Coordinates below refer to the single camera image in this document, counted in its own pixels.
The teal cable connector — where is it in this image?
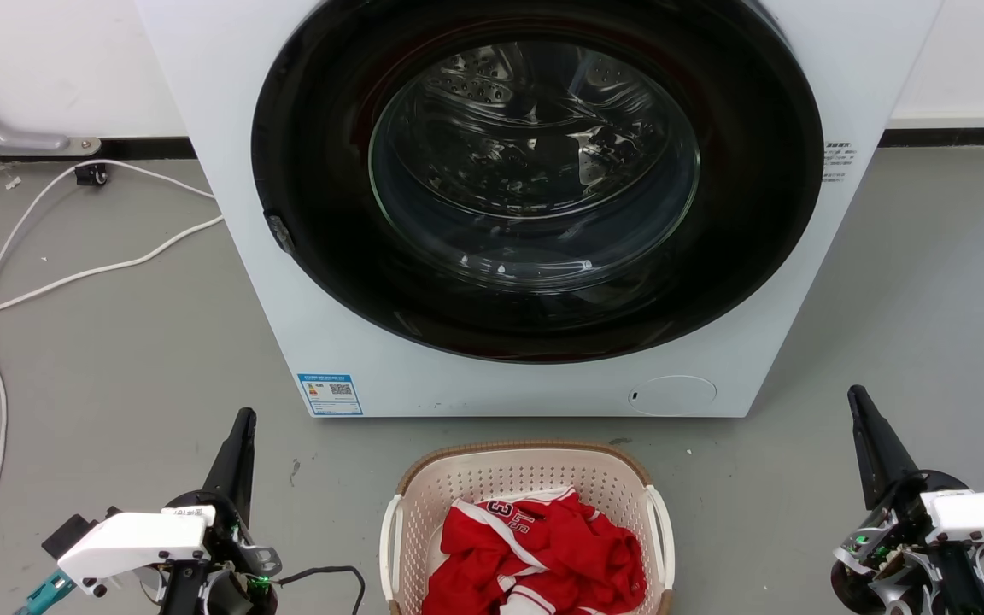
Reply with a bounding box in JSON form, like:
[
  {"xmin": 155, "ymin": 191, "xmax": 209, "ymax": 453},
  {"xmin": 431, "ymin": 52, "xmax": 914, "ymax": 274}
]
[{"xmin": 17, "ymin": 571, "xmax": 76, "ymax": 615}]

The blue energy label sticker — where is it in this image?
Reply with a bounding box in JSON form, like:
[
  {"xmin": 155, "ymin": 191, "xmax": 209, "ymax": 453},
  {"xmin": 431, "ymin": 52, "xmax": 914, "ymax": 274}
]
[{"xmin": 297, "ymin": 372, "xmax": 364, "ymax": 417}]

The round white filter cover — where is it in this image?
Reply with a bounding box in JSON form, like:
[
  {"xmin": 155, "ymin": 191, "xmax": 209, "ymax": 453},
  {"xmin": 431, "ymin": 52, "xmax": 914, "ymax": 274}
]
[{"xmin": 628, "ymin": 375, "xmax": 718, "ymax": 418}]

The beige plastic laundry basket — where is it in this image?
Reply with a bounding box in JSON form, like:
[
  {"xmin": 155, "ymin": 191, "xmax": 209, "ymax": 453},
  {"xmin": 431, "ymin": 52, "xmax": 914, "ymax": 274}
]
[{"xmin": 379, "ymin": 440, "xmax": 677, "ymax": 615}]

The black round washer door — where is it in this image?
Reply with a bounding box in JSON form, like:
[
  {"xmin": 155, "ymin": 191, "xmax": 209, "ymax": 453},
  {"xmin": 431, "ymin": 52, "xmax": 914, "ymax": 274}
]
[{"xmin": 250, "ymin": 0, "xmax": 825, "ymax": 365}]

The small printed text sticker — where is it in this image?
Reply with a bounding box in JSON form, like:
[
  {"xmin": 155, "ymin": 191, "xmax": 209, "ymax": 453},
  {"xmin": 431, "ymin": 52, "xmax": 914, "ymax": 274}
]
[{"xmin": 822, "ymin": 141, "xmax": 858, "ymax": 184}]

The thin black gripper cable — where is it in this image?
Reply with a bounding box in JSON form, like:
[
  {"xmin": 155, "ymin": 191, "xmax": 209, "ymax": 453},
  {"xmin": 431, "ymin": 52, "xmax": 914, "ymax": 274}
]
[{"xmin": 273, "ymin": 565, "xmax": 367, "ymax": 615}]

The red and white jersey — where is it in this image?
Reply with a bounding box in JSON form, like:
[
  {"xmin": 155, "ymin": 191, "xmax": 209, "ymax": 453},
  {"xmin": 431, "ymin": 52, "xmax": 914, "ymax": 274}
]
[{"xmin": 422, "ymin": 487, "xmax": 648, "ymax": 615}]

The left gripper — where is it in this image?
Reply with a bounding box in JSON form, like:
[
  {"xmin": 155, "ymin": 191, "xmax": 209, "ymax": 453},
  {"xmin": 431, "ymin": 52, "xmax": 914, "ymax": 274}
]
[{"xmin": 163, "ymin": 408, "xmax": 282, "ymax": 615}]

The grey metal floor pipe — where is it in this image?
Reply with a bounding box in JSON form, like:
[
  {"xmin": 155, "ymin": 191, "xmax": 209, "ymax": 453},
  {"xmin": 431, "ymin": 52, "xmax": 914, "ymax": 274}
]
[{"xmin": 0, "ymin": 64, "xmax": 103, "ymax": 157}]

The white front-load washing machine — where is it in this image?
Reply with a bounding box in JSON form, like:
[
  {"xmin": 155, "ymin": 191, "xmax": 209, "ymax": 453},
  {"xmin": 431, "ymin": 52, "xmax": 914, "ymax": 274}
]
[{"xmin": 135, "ymin": 0, "xmax": 944, "ymax": 419}]

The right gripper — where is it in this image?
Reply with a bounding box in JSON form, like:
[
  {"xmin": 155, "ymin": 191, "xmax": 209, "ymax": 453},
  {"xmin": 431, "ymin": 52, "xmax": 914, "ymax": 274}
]
[{"xmin": 831, "ymin": 385, "xmax": 970, "ymax": 615}]

